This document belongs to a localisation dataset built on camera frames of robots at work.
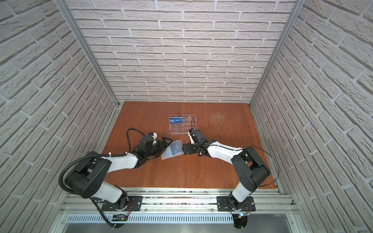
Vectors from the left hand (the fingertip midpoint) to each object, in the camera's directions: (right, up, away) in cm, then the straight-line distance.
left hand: (173, 142), depth 89 cm
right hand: (+11, -4, +2) cm, 12 cm away
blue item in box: (+1, +14, +11) cm, 18 cm away
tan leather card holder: (0, -5, +3) cm, 6 cm away
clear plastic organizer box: (+4, +11, +12) cm, 17 cm away
